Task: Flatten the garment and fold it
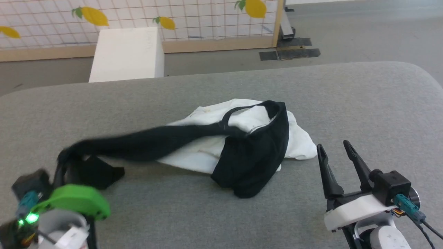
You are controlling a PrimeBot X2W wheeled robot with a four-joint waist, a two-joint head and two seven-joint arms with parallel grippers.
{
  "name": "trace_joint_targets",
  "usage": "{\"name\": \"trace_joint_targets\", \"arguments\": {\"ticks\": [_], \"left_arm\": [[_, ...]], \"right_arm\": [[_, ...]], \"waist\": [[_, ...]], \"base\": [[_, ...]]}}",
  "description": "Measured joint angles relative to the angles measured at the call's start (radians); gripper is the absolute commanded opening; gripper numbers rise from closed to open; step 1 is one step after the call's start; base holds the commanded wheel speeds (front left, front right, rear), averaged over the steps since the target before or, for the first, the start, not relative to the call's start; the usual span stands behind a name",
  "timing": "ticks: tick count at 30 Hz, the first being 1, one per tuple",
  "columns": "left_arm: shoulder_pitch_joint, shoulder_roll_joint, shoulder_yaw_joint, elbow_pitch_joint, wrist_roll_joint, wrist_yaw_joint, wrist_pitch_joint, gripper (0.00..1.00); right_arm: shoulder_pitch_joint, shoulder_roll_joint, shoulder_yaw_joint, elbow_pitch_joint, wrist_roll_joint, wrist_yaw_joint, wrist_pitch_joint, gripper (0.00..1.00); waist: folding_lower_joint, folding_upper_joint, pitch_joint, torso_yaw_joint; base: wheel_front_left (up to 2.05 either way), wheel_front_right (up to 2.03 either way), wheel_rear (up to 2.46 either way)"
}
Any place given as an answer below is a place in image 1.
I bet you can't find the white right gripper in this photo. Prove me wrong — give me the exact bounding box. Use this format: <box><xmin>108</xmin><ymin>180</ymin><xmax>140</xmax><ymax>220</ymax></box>
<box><xmin>316</xmin><ymin>140</ymin><xmax>399</xmax><ymax>233</ymax></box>

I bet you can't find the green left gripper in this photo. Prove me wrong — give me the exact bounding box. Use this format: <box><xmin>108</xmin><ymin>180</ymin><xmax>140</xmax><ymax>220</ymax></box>
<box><xmin>30</xmin><ymin>160</ymin><xmax>111</xmax><ymax>222</ymax></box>

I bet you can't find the white and black T-shirt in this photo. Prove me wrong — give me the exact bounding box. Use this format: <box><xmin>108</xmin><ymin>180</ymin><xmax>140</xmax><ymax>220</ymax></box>
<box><xmin>57</xmin><ymin>99</ymin><xmax>318</xmax><ymax>199</ymax></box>

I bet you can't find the grey fabric table cover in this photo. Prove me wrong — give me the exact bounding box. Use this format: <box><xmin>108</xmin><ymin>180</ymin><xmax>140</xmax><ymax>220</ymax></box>
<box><xmin>0</xmin><ymin>61</ymin><xmax>443</xmax><ymax>249</ymax></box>

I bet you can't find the white rectangular box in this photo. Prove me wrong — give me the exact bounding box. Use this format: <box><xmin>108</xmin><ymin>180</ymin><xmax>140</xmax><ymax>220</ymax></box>
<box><xmin>89</xmin><ymin>27</ymin><xmax>165</xmax><ymax>83</ymax></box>

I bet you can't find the lemon print grid partition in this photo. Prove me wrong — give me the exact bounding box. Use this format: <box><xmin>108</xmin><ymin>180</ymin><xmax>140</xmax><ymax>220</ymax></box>
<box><xmin>0</xmin><ymin>0</ymin><xmax>285</xmax><ymax>63</ymax></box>

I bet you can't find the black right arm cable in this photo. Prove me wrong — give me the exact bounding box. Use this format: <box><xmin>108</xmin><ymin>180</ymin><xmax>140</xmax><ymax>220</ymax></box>
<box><xmin>395</xmin><ymin>194</ymin><xmax>443</xmax><ymax>249</ymax></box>

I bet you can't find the metal post base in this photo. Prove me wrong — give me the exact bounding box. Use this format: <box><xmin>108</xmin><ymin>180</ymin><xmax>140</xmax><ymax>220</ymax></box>
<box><xmin>280</xmin><ymin>0</ymin><xmax>297</xmax><ymax>39</ymax></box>

